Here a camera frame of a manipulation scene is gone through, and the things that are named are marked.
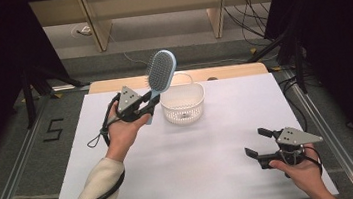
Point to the wooden table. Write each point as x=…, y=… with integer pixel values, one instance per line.
x=112, y=85

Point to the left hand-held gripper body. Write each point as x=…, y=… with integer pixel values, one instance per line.
x=127, y=101

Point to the person's right hand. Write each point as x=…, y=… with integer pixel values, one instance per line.
x=305, y=173

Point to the light blue hairbrush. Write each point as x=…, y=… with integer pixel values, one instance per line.
x=161, y=69

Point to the white board sheet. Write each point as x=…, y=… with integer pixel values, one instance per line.
x=206, y=170

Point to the person's left hand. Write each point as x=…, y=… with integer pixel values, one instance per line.
x=123, y=135

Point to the round floor socket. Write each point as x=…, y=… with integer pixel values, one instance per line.
x=82, y=30

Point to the black tripod stand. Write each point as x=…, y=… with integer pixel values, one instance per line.
x=298, y=65
x=29, y=96

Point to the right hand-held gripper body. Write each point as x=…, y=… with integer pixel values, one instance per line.
x=291, y=138

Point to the white plastic basket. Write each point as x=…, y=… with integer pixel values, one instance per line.
x=183, y=107

